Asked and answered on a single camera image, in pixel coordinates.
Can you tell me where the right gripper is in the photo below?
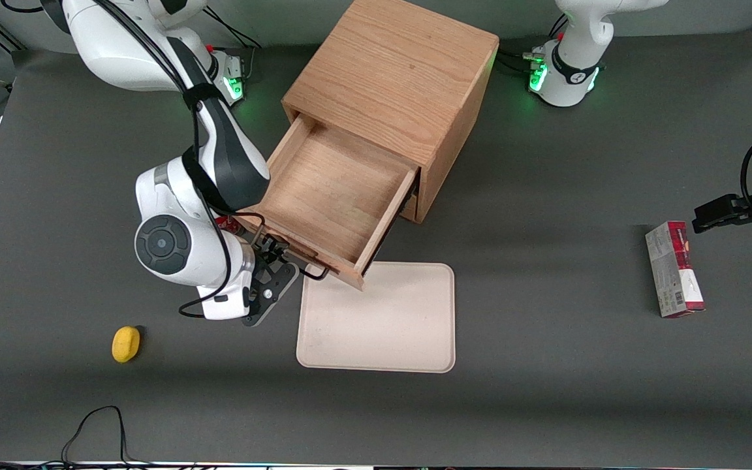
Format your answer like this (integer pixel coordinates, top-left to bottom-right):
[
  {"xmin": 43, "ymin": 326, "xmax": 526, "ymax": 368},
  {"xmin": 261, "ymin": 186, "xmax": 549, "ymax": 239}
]
[{"xmin": 195, "ymin": 235, "xmax": 300, "ymax": 321}]

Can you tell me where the black metal drawer handle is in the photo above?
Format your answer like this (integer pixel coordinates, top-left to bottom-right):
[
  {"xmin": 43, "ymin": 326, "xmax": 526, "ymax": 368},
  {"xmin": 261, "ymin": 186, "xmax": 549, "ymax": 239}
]
[{"xmin": 285, "ymin": 251, "xmax": 330, "ymax": 282}]

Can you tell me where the wooden drawer with gripped handle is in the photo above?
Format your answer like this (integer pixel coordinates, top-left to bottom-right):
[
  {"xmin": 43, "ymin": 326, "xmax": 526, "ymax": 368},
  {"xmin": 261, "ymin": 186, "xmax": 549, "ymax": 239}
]
[{"xmin": 236, "ymin": 114, "xmax": 420, "ymax": 292}]

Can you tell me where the wooden drawer cabinet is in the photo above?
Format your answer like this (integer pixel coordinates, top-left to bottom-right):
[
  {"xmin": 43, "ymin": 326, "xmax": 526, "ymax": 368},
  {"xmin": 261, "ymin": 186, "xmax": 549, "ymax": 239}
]
[{"xmin": 281, "ymin": 0, "xmax": 500, "ymax": 225}]

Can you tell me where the red and grey carton box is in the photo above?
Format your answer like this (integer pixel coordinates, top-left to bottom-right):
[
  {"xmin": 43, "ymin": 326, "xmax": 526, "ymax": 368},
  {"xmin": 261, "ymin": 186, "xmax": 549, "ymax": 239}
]
[{"xmin": 645, "ymin": 221, "xmax": 706, "ymax": 319}]

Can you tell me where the beige rectangular tray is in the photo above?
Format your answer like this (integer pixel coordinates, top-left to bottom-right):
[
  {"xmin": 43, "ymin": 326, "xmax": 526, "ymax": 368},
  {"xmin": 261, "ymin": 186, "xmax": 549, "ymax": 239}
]
[{"xmin": 296, "ymin": 261, "xmax": 456, "ymax": 374}]

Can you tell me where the yellow lemon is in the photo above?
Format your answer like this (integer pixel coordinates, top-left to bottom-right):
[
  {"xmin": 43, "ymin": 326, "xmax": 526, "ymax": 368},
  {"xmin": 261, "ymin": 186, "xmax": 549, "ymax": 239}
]
[{"xmin": 112, "ymin": 326, "xmax": 142, "ymax": 364}]

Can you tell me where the black right arm wrist cable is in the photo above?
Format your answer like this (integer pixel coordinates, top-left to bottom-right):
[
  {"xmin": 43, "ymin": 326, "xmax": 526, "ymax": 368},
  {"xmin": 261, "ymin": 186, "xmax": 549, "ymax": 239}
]
[{"xmin": 89, "ymin": 0, "xmax": 267, "ymax": 321}]

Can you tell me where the black right arm base cable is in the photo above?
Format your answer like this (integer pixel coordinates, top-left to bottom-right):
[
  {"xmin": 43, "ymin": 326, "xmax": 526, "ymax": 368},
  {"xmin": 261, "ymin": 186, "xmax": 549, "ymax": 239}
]
[{"xmin": 203, "ymin": 7, "xmax": 264, "ymax": 79}]

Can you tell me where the black arm base cable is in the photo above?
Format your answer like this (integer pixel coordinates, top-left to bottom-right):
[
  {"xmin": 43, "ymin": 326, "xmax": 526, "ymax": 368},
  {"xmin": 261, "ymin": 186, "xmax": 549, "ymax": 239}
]
[
  {"xmin": 203, "ymin": 7, "xmax": 264, "ymax": 79},
  {"xmin": 497, "ymin": 13, "xmax": 569, "ymax": 74}
]

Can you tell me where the black cable at table edge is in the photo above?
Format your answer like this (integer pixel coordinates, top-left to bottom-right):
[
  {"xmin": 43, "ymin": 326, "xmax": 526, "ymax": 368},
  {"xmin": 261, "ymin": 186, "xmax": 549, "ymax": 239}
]
[{"xmin": 0, "ymin": 405, "xmax": 155, "ymax": 470}]

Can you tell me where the black left arm base cable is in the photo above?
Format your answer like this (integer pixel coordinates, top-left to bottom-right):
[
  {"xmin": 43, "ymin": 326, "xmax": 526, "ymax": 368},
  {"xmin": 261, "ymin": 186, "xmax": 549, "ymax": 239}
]
[{"xmin": 497, "ymin": 13, "xmax": 569, "ymax": 74}]

